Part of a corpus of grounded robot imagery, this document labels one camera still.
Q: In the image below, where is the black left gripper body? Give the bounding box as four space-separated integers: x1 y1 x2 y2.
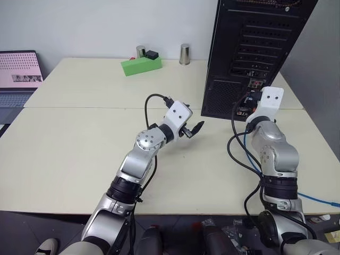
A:
178 124 194 139

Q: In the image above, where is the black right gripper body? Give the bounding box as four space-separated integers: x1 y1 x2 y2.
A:
249 89 263 103

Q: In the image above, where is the blue ethernet cable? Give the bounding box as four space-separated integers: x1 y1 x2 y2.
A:
242 94 340 208

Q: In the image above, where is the black computer tower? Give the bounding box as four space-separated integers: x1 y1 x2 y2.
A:
201 0 319 123

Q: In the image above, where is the tall silver metal cup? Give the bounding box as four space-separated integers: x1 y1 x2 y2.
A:
178 43 191 65

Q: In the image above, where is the green box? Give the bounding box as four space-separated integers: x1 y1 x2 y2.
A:
120 56 163 78

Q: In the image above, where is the short silver metal cup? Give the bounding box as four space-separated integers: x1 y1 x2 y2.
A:
135 45 147 60

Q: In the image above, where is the yellow tape scrap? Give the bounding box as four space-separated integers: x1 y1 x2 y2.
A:
324 230 340 243

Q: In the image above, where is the laptop with pink screen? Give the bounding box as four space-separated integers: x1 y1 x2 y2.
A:
0 50 45 108

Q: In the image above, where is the beige shoe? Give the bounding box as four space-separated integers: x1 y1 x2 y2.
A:
34 237 60 255

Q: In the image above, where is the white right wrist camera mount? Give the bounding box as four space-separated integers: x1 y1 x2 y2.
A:
245 86 285 126

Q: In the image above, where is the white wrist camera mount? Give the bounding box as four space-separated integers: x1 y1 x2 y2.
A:
245 86 285 126
162 100 193 142

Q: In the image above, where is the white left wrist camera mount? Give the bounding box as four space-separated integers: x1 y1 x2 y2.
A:
162 100 193 142

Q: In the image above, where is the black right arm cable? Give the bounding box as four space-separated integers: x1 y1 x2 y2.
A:
226 91 318 241

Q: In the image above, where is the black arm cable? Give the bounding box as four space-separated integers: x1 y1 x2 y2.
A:
129 93 174 255
226 91 318 241

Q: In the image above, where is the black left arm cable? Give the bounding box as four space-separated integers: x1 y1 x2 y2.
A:
129 93 174 255

